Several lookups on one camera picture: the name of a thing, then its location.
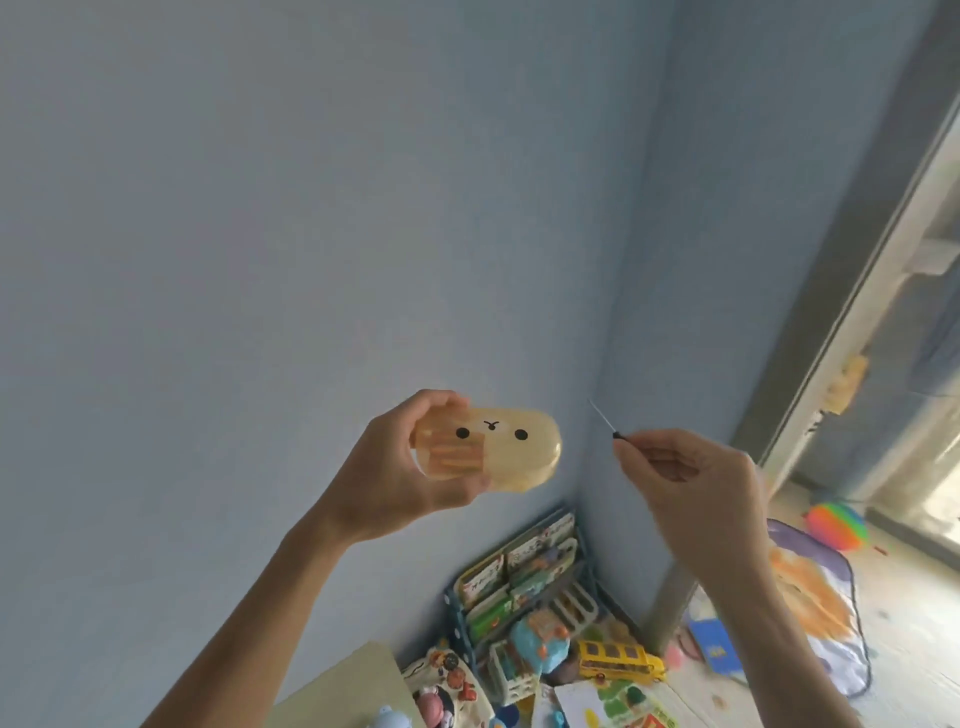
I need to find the polka dot toy bag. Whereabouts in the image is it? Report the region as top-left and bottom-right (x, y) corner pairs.
(400, 645), (497, 728)

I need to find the yellow toy school bus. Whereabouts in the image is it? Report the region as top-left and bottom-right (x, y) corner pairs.
(575, 638), (668, 686)

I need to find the person's left forearm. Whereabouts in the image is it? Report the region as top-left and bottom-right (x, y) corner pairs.
(141, 514), (355, 728)

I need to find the thin black-handled needle tool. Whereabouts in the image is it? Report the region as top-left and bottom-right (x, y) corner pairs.
(588, 398), (625, 445)

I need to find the blue and orange plush toy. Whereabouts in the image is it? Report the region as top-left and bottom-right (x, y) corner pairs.
(508, 610), (576, 675)

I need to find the person's left hand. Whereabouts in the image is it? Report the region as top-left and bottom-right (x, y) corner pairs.
(318, 388), (493, 546)

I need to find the beige wooden board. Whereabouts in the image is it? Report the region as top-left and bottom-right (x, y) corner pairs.
(265, 641), (430, 728)

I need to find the grey window frame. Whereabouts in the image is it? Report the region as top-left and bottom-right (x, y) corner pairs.
(729, 0), (960, 530)

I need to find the person's right forearm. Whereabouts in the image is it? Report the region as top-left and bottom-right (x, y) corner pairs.
(677, 546), (865, 728)

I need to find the blue book rack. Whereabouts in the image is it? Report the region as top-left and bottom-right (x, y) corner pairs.
(445, 508), (603, 680)

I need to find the row of picture books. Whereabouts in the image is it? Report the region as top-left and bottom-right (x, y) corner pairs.
(454, 513), (580, 645)

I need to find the rainbow ball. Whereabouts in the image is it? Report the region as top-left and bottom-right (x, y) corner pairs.
(804, 501), (870, 553)

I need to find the printed purple floor cushion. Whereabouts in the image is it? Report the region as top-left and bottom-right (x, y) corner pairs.
(688, 518), (874, 699)

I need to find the pink round toy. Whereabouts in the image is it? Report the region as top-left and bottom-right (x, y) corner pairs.
(414, 689), (453, 728)

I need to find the blue booklet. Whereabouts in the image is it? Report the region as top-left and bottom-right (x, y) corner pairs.
(687, 618), (744, 675)

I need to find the person's right hand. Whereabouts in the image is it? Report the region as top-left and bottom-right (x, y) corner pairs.
(612, 428), (771, 580)

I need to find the colourful picture sheet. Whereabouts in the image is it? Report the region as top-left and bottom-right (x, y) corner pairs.
(552, 678), (681, 728)

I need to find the translucent yellow face case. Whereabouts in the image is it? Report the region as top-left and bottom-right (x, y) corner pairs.
(411, 405), (563, 497)

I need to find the white slatted toy basket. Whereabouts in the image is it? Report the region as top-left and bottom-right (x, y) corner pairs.
(486, 641), (543, 707)

